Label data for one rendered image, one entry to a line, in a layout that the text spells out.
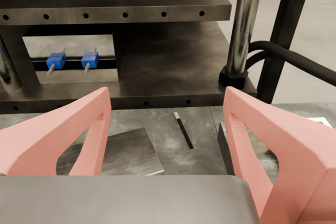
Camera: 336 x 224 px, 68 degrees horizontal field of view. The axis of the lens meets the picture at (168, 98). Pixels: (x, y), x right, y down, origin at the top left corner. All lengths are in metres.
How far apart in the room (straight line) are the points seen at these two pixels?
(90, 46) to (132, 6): 0.18
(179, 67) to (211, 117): 0.31
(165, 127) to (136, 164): 0.24
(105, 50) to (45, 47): 0.18
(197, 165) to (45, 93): 0.56
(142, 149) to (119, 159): 0.05
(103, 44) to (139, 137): 0.41
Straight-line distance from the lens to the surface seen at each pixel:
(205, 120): 0.70
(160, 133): 0.66
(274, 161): 0.46
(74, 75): 0.90
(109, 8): 0.79
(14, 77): 0.95
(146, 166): 0.45
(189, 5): 0.79
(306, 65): 0.80
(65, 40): 0.85
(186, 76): 0.90
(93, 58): 0.83
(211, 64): 0.99
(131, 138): 0.50
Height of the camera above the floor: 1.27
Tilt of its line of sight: 38 degrees down
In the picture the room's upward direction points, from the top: straight up
